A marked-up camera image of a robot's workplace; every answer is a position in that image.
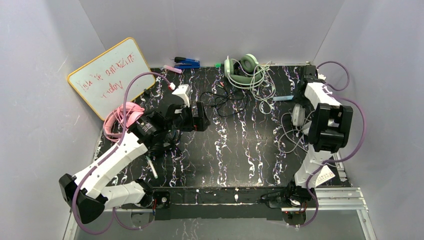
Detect black blue headphones with cable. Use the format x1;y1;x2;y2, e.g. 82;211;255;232
146;130;182;159

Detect white headphones with cable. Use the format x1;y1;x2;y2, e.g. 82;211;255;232
277;103;315;155

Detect pink headphones with cable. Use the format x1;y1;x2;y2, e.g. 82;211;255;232
102;102;145;143

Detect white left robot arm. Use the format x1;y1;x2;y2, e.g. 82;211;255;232
58;84;210;224

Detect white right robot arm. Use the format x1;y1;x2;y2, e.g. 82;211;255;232
285;65;353;202

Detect light blue marker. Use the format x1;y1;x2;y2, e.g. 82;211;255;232
272;95;294;102

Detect pink marker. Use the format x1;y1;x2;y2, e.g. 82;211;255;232
163;65;183;74

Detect blue black marker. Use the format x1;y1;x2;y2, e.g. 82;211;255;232
173;56;201;70

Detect white green marker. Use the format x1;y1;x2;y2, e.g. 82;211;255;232
145;155;159;179

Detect yellow framed whiteboard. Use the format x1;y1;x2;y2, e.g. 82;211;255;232
67;37;151;121

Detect green headphones with cable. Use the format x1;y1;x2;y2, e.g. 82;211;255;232
224;53;276;115

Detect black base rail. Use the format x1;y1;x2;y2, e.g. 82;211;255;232
71;185;365;223

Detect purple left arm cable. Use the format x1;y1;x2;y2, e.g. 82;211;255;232
71;72;175;235

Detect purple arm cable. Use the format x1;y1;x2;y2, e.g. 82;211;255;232
299;60;368;229
71;72;175;235

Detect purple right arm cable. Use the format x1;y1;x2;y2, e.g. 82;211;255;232
299;60;368;229

